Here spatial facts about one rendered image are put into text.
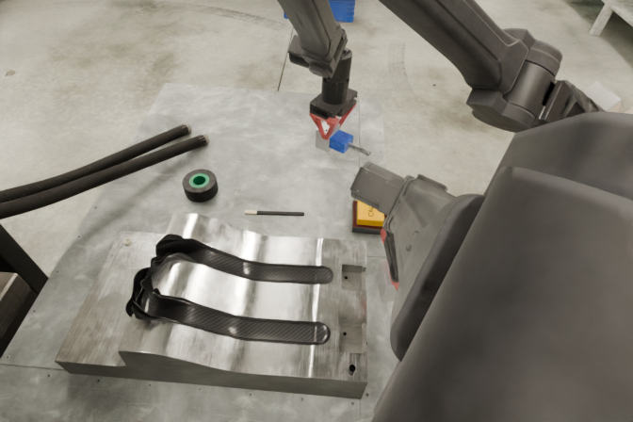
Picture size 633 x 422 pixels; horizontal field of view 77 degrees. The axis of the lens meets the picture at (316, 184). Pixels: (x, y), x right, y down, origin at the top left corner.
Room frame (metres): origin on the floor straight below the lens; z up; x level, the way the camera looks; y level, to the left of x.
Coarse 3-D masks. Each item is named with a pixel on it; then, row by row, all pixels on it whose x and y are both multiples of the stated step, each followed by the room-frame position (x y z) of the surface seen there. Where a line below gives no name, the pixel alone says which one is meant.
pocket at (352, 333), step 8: (344, 320) 0.29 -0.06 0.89; (352, 320) 0.29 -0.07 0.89; (344, 328) 0.29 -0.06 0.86; (352, 328) 0.29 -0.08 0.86; (360, 328) 0.29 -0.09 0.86; (344, 336) 0.28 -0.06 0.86; (352, 336) 0.28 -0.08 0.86; (360, 336) 0.28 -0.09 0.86; (344, 344) 0.26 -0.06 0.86; (352, 344) 0.26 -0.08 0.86; (360, 344) 0.26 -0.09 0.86; (360, 352) 0.25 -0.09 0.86
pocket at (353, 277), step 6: (342, 264) 0.40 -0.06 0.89; (342, 270) 0.40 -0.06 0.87; (348, 270) 0.40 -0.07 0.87; (354, 270) 0.40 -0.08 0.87; (360, 270) 0.40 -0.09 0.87; (342, 276) 0.39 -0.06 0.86; (348, 276) 0.39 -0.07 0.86; (354, 276) 0.39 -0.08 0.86; (360, 276) 0.39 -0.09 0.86; (342, 282) 0.38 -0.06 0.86; (348, 282) 0.38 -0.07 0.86; (354, 282) 0.38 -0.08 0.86; (360, 282) 0.38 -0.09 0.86; (342, 288) 0.37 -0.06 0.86; (348, 288) 0.37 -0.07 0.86; (354, 288) 0.37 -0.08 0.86; (360, 288) 0.37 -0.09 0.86
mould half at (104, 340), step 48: (144, 240) 0.45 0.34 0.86; (240, 240) 0.44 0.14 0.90; (288, 240) 0.45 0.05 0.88; (336, 240) 0.45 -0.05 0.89; (96, 288) 0.34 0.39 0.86; (192, 288) 0.32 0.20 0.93; (240, 288) 0.34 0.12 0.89; (288, 288) 0.35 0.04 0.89; (336, 288) 0.35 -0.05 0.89; (96, 336) 0.25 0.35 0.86; (144, 336) 0.23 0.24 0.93; (192, 336) 0.24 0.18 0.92; (336, 336) 0.26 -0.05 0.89; (240, 384) 0.20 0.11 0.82; (288, 384) 0.20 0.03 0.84; (336, 384) 0.20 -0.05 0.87
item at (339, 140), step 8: (328, 128) 0.72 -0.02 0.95; (336, 128) 0.73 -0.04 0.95; (320, 136) 0.71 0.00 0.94; (336, 136) 0.71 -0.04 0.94; (344, 136) 0.71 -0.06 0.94; (352, 136) 0.72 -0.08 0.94; (320, 144) 0.71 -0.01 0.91; (328, 144) 0.70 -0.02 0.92; (336, 144) 0.69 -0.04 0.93; (344, 144) 0.68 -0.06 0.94; (352, 144) 0.69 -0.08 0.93; (328, 152) 0.70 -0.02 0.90; (344, 152) 0.68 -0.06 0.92; (360, 152) 0.68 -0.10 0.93; (368, 152) 0.67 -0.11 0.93
